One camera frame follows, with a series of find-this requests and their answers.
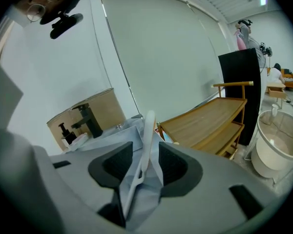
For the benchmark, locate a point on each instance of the black head camera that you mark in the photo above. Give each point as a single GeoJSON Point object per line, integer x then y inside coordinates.
{"type": "Point", "coordinates": [63, 28]}

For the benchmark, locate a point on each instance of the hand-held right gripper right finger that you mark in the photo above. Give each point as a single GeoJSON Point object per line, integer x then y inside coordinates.
{"type": "Point", "coordinates": [178, 169]}

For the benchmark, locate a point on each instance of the cardboard box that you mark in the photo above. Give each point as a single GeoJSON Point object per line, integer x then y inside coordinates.
{"type": "Point", "coordinates": [107, 106]}

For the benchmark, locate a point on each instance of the wooden table with drawer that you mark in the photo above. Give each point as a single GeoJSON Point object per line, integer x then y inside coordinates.
{"type": "Point", "coordinates": [277, 92]}

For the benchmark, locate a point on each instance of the white cup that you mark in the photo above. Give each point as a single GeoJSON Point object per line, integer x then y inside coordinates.
{"type": "Point", "coordinates": [274, 109]}

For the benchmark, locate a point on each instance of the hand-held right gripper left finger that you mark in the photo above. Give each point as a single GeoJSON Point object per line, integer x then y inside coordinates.
{"type": "Point", "coordinates": [112, 164]}

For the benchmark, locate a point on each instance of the orange sofa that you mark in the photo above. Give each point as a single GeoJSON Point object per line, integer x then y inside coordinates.
{"type": "Point", "coordinates": [292, 81]}

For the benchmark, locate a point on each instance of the black faucet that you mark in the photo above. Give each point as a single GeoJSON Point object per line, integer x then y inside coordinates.
{"type": "Point", "coordinates": [92, 125]}

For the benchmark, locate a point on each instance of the black soap dispenser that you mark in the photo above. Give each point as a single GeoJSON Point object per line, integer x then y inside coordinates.
{"type": "Point", "coordinates": [69, 136]}

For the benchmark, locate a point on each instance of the black cabinet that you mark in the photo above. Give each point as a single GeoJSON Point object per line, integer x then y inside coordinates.
{"type": "Point", "coordinates": [239, 67]}

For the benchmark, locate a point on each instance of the wooden shelf cart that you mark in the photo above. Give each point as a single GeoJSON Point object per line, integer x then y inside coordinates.
{"type": "Point", "coordinates": [205, 121]}

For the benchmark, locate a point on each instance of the white round basket table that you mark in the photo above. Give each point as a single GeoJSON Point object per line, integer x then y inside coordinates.
{"type": "Point", "coordinates": [266, 155]}

